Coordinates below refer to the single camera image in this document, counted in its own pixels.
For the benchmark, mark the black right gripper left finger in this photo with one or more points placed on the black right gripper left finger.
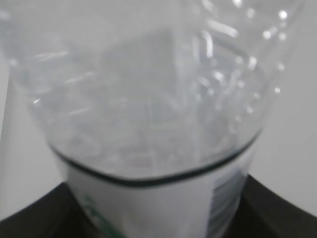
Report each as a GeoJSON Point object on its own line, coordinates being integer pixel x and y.
{"type": "Point", "coordinates": [55, 215]}

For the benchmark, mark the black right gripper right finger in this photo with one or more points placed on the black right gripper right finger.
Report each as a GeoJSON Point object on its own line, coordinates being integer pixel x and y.
{"type": "Point", "coordinates": [264, 214]}

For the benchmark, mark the Nongfu Spring water bottle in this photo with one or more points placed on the Nongfu Spring water bottle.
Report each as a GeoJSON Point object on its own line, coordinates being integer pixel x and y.
{"type": "Point", "coordinates": [152, 108]}

